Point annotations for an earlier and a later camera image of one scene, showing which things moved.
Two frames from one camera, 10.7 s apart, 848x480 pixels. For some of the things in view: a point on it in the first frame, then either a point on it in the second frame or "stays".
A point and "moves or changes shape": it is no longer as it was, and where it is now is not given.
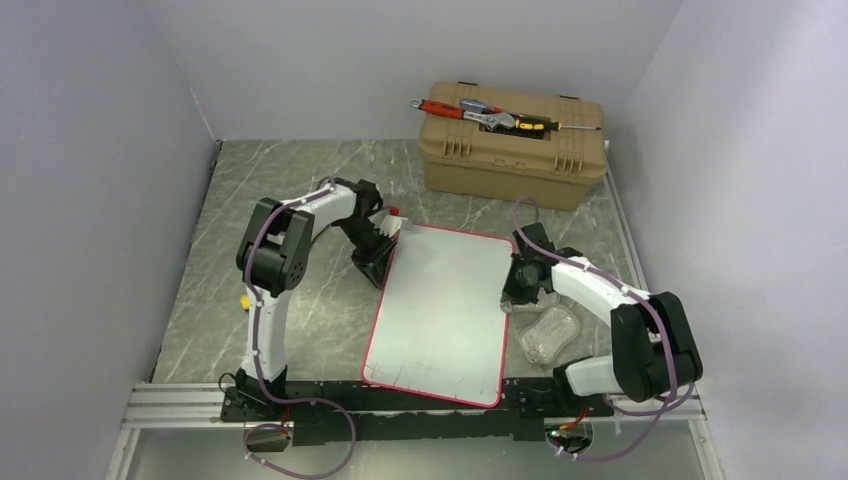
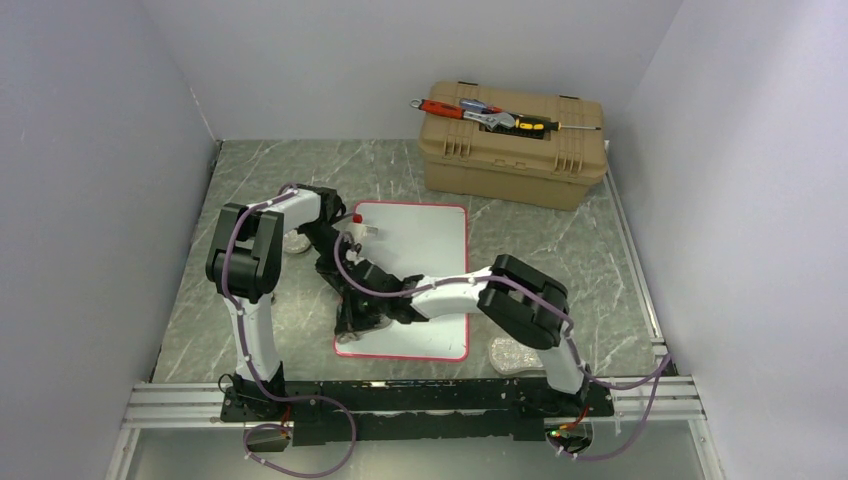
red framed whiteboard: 441,323 moves or changes shape
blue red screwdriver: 479,106 stays
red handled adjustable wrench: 493,119 stays
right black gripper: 510,292 to 353,321
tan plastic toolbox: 517,167 stays
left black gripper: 375,264 to 332,273
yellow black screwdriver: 526,124 stays
